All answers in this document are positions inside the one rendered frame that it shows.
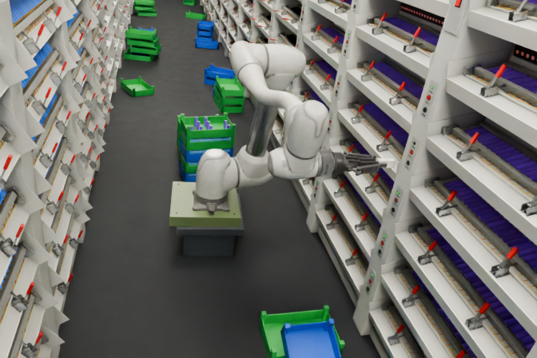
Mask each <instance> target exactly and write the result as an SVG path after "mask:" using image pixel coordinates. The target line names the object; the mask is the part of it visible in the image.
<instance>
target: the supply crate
mask: <svg viewBox="0 0 537 358"><path fill-rule="evenodd" d="M227 116H228V114H227V113H224V116H208V119H207V121H210V125H212V126H213V129H207V126H204V123H205V117H197V121H199V122H200V125H203V130H197V127H195V126H194V121H195V117H185V115H184V114H183V113H181V128H182V130H183V132H184V134H185V136H186V138H187V139H197V138H212V137H235V131H236V124H232V123H231V121H230V120H229V119H228V118H227ZM225 120H227V125H230V129H227V128H226V129H224V122H225ZM190 126H193V130H191V127H190Z"/></svg>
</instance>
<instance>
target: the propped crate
mask: <svg viewBox="0 0 537 358"><path fill-rule="evenodd" d="M333 325H334V320H333V319H328V321H325V322H317V323H309V324H294V325H290V323H286V324H284V326H283V328H282V329H281V331H280V334H281V338H282V342H283V347H284V354H285V358H341V354H340V350H339V346H338V343H337V340H336V334H335V332H334V328H333Z"/></svg>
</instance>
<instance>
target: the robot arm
mask: <svg viewBox="0 0 537 358"><path fill-rule="evenodd" d="M229 59H230V63H231V66H232V68H233V72H234V73H235V74H236V76H237V77H238V79H239V80H240V82H241V83H242V84H243V86H244V87H245V88H246V89H247V90H248V91H249V92H250V94H251V95H252V96H253V98H254V99H255V100H256V101H257V105H256V108H255V113H254V116H253V122H252V125H251V129H250V132H249V138H248V141H247V145H245V146H243V147H242V148H241V150H240V151H239V153H238V154H237V155H236V156H235V157H230V156H229V155H228V154H227V153H226V152H225V151H223V150H221V149H210V150H208V151H206V152H205V153H204V154H203V155H202V157H201V159H200V161H199V163H198V167H197V175H196V189H195V190H193V211H209V214H212V215H213V214H214V212H215V211H224V212H229V211H230V207H229V203H228V191H229V190H231V189H234V188H248V187H253V186H258V185H263V184H265V183H267V182H268V181H270V180H272V178H273V176H274V177H279V178H284V179H293V180H297V179H306V178H309V177H329V176H331V175H332V174H342V173H343V172H344V171H348V172H351V171H353V172H354V173H356V174H355V175H356V176H359V175H361V174H365V173H374V172H378V170H379V168H394V166H395V163H396V160H395V159H394V158H376V156H374V157H372V156H371V155H366V154H359V153H349V152H345V151H344V153H341V152H331V151H330V150H327V149H320V147H321V146H322V144H323V142H324V139H325V136H326V133H327V131H328V124H329V115H328V110H327V108H326V107H325V105H323V104H322V103H321V102H319V101H315V100H309V101H305V102H302V101H301V100H300V99H299V98H298V97H296V96H295V95H294V94H292V93H289V92H284V90H285V89H286V88H287V87H288V86H289V84H290V83H291V82H292V80H293V79H294V78H297V77H299V76H300V75H301V74H302V73H303V72H304V69H305V66H306V60H305V56H304V54H303V53H302V52H300V51H299V50H298V49H297V48H295V47H293V46H287V45H281V44H265V45H261V44H249V43H248V42H244V41H238V42H235V43H234V44H233V45H232V46H231V50H230V55H229ZM279 108H284V109H285V111H286V114H285V116H284V124H285V130H286V136H287V137H288V140H287V143H286V144H285V145H284V147H281V148H277V149H274V150H273V151H271V152H270V153H269V152H268V151H267V147H268V144H269V139H270V136H271V133H272V128H273V125H274V122H275V119H276V115H277V111H278V109H279Z"/></svg>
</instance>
